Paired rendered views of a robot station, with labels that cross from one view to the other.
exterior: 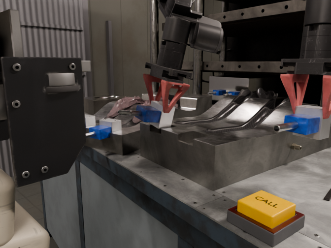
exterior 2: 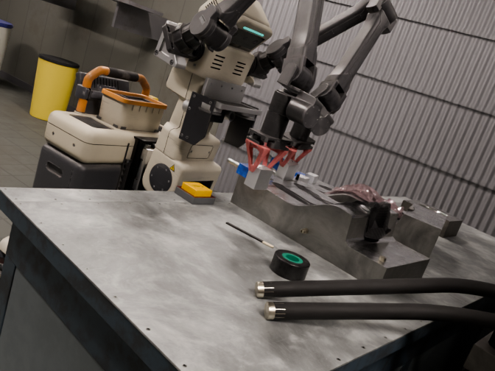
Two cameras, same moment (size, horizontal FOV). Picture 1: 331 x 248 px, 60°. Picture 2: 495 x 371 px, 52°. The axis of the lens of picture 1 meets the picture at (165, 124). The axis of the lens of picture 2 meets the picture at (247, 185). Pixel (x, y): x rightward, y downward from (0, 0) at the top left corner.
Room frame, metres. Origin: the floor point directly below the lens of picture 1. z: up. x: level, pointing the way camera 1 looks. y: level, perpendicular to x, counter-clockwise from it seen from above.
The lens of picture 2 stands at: (0.18, -1.45, 1.20)
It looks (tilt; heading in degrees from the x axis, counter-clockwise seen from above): 14 degrees down; 76
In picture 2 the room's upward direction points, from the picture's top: 19 degrees clockwise
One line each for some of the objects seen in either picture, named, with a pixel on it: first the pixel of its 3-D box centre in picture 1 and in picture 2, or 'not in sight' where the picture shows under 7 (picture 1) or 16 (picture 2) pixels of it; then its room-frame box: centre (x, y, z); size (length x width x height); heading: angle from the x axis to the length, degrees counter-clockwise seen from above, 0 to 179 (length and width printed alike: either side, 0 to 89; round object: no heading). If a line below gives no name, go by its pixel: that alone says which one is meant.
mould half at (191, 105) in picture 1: (145, 115); (364, 207); (0.99, 0.07, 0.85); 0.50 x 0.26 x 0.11; 144
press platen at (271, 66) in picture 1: (263, 65); not in sight; (1.79, -0.60, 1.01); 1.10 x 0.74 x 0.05; 37
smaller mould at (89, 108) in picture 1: (107, 104); (429, 218); (1.39, 0.29, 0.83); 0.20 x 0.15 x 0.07; 127
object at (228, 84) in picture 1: (255, 90); not in sight; (1.67, -0.53, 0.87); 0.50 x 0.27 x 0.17; 127
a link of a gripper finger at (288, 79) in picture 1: (306, 89); (267, 154); (0.52, -0.25, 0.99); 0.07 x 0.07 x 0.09; 37
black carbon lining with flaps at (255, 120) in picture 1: (238, 108); (334, 198); (0.75, -0.19, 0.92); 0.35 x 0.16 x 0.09; 127
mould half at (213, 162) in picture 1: (244, 126); (330, 216); (0.76, -0.21, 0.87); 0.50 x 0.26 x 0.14; 127
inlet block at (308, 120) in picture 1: (298, 124); (245, 169); (0.48, -0.23, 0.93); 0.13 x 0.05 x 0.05; 127
